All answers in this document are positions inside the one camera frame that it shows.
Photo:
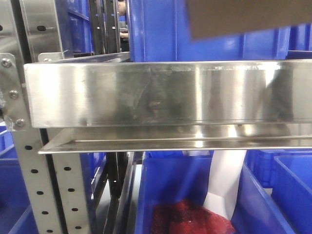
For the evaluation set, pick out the tall brown cardboard box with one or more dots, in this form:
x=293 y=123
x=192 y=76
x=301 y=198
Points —
x=214 y=18

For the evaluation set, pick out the stainless steel shelf tray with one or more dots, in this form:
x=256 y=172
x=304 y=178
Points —
x=131 y=106

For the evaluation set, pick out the blue bin below shelf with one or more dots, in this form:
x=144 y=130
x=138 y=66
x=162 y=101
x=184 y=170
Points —
x=169 y=180

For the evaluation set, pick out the blue bin on shelf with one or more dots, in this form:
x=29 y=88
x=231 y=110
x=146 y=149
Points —
x=159 y=30

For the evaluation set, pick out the perforated steel shelf upright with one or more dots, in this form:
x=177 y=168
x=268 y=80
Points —
x=58 y=186

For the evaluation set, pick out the white paper sheet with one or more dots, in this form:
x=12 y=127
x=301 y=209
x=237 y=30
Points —
x=224 y=176

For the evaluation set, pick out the red mesh bag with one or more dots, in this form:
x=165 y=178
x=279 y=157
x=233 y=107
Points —
x=187 y=217

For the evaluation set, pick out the blue bin lower right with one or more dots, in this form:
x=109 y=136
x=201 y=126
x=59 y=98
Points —
x=292 y=190

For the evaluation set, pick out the blue bin lower left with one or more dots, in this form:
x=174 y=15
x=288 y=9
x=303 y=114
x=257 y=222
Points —
x=16 y=216

